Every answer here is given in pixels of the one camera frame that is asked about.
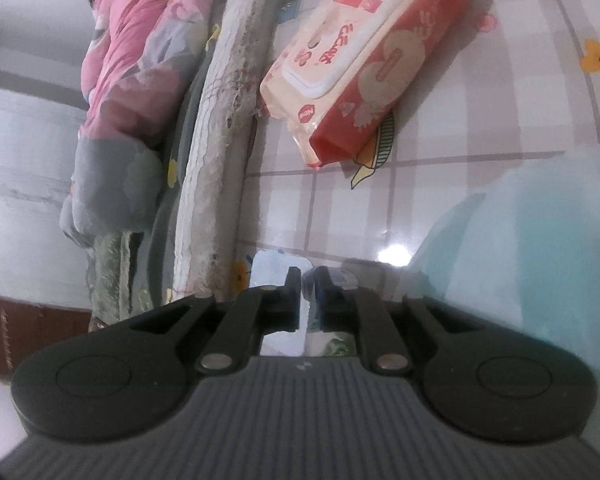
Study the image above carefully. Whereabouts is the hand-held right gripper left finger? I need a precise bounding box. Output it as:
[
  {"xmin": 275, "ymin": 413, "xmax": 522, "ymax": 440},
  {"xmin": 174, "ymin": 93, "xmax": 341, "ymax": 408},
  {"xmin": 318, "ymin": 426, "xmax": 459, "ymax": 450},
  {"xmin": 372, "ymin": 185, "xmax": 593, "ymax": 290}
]
[{"xmin": 130, "ymin": 266, "xmax": 303, "ymax": 376}]

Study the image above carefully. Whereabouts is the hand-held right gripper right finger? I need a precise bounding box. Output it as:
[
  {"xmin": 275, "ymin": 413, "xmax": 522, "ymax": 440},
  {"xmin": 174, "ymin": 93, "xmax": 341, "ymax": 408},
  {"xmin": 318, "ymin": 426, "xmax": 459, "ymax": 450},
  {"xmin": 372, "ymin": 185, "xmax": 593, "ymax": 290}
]
[{"xmin": 314, "ymin": 266, "xmax": 486, "ymax": 376}]

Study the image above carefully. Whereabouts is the grey bedsheet with yellow prints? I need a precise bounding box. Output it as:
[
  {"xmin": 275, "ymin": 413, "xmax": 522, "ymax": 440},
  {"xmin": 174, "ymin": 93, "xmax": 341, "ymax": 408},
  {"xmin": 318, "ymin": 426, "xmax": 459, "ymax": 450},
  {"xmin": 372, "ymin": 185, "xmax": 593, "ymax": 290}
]
[{"xmin": 147, "ymin": 45, "xmax": 223, "ymax": 311}]

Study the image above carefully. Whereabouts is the green floral lace-edged cloth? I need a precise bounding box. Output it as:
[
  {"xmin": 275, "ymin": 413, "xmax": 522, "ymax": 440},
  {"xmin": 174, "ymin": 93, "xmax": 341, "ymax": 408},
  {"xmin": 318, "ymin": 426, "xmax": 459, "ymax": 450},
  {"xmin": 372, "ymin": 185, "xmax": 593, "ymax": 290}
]
[{"xmin": 87, "ymin": 232, "xmax": 146, "ymax": 323}]

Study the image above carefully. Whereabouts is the pale translucent plastic bag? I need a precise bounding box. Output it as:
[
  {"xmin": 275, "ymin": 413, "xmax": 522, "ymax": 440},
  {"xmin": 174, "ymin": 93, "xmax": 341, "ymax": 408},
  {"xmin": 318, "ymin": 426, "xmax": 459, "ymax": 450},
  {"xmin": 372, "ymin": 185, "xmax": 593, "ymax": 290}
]
[{"xmin": 410, "ymin": 147, "xmax": 600, "ymax": 376}]

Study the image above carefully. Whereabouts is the red wet wipes pack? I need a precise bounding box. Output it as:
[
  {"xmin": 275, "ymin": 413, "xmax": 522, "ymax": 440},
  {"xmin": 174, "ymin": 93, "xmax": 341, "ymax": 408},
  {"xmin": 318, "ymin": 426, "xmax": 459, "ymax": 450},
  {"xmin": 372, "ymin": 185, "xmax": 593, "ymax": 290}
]
[{"xmin": 259, "ymin": 0, "xmax": 468, "ymax": 170}]

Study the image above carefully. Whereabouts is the plaid flower-print mat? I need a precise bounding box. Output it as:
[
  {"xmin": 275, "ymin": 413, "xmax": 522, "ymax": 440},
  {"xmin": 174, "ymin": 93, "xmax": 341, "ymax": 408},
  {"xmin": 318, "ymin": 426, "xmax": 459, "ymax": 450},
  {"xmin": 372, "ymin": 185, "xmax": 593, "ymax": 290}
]
[{"xmin": 230, "ymin": 0, "xmax": 600, "ymax": 361}]

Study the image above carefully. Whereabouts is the brown wooden furniture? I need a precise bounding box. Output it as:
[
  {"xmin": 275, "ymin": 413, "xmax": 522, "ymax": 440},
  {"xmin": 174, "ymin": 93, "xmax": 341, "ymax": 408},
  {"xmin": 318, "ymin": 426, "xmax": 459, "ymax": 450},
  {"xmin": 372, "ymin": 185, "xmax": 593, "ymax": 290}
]
[{"xmin": 0, "ymin": 294, "xmax": 93, "ymax": 383}]

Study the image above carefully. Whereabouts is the pink and grey patchwork quilt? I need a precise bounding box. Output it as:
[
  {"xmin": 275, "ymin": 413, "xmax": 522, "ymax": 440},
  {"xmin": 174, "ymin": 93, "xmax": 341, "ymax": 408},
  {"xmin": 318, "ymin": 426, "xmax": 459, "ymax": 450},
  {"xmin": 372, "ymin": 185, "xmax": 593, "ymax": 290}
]
[{"xmin": 60, "ymin": 0, "xmax": 241, "ymax": 248}]

